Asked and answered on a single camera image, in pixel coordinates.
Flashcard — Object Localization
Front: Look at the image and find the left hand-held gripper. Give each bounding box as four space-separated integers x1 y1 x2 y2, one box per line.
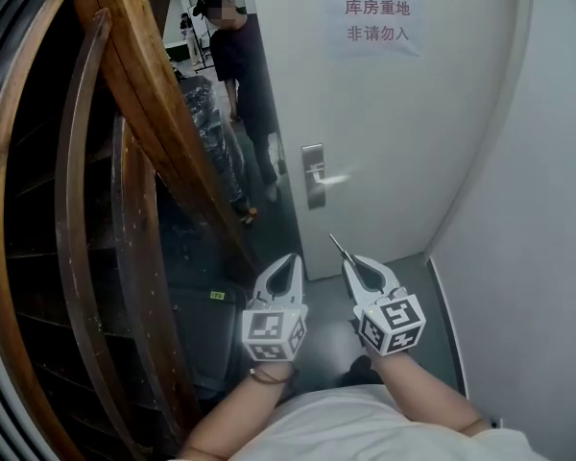
241 254 309 363

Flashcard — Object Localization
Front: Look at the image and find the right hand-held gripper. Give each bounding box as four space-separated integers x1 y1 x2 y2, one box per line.
341 255 427 357

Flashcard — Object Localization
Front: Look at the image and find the silver metal key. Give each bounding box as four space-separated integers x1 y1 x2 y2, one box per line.
328 233 354 264

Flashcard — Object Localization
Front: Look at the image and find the person's right forearm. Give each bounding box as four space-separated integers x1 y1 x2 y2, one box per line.
368 347 492 437

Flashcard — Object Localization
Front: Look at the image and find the person's left forearm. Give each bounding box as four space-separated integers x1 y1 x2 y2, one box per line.
178 360 300 461

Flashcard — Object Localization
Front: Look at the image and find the white door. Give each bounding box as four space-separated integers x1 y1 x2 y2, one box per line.
246 0 535 282

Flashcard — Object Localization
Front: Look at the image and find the black case with yellow label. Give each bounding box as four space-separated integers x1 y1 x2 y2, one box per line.
166 279 249 391

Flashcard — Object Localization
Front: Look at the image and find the person's black shoe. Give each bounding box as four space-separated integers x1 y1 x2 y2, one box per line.
339 354 386 388

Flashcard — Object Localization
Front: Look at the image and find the brown wrist band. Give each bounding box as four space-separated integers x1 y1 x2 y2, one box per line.
248 365 297 385

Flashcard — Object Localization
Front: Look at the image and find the person's white shirt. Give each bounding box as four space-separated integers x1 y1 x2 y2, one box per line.
170 383 563 461

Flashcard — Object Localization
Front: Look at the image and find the plastic-wrapped dark furniture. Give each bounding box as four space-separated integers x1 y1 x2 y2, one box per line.
180 74 247 210

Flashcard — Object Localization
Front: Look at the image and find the wooden spiral staircase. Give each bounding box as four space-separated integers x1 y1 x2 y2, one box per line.
0 0 270 461

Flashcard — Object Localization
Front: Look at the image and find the white paper sign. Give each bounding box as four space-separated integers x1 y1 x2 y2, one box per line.
318 0 424 62

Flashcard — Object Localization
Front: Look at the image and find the silver door handle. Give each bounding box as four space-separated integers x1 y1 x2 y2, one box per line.
305 163 351 187

